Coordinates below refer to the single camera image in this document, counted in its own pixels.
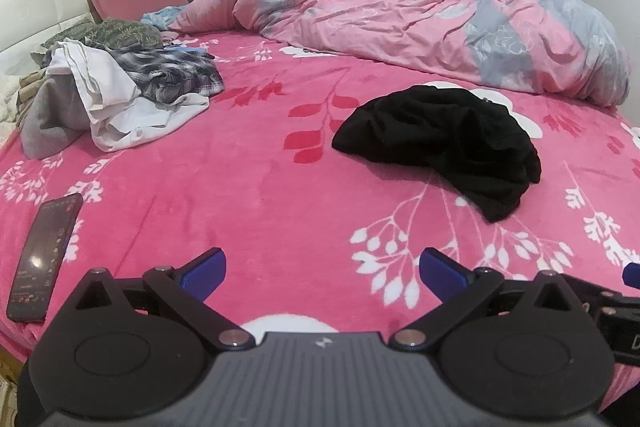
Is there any plaid shirt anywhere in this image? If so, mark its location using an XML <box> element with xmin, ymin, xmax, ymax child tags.
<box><xmin>107</xmin><ymin>47</ymin><xmax>225</xmax><ymax>104</ymax></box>

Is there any pink grey floral duvet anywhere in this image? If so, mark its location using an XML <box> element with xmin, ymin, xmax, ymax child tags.
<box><xmin>167</xmin><ymin>0</ymin><xmax>631</xmax><ymax>108</ymax></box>

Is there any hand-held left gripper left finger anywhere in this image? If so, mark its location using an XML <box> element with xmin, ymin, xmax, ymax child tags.
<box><xmin>75</xmin><ymin>248</ymin><xmax>252</xmax><ymax>351</ymax></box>

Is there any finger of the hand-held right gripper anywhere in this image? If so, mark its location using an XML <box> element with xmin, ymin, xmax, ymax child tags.
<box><xmin>564</xmin><ymin>263</ymin><xmax>640</xmax><ymax>314</ymax></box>

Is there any black t-shirt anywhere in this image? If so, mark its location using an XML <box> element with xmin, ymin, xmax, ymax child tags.
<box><xmin>331</xmin><ymin>85</ymin><xmax>542</xmax><ymax>224</ymax></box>

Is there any grey garment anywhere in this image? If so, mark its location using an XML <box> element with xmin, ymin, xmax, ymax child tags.
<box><xmin>20</xmin><ymin>74</ymin><xmax>92</xmax><ymax>159</ymax></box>

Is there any green patterned garment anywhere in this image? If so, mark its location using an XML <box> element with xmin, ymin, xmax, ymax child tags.
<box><xmin>42</xmin><ymin>19</ymin><xmax>164</xmax><ymax>54</ymax></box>

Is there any white shirt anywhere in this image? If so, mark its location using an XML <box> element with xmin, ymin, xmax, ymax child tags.
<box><xmin>47</xmin><ymin>41</ymin><xmax>210</xmax><ymax>152</ymax></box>

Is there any black smartphone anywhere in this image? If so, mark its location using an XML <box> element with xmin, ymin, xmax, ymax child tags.
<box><xmin>6</xmin><ymin>193</ymin><xmax>84</xmax><ymax>323</ymax></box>

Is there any pink floral bed blanket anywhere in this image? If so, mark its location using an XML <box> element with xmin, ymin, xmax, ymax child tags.
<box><xmin>0</xmin><ymin>29</ymin><xmax>640</xmax><ymax>413</ymax></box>

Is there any beige striped cloth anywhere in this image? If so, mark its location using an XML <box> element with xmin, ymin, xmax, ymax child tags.
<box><xmin>17</xmin><ymin>69</ymin><xmax>52</xmax><ymax>128</ymax></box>

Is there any light blue garment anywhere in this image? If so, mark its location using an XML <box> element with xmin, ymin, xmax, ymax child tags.
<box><xmin>141</xmin><ymin>5</ymin><xmax>190</xmax><ymax>30</ymax></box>

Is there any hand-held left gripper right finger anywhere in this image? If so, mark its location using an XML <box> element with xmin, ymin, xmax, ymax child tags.
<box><xmin>390</xmin><ymin>248</ymin><xmax>590</xmax><ymax>351</ymax></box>

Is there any white floral cloth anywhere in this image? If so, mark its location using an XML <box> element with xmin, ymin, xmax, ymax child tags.
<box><xmin>0</xmin><ymin>74</ymin><xmax>25</xmax><ymax>138</ymax></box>

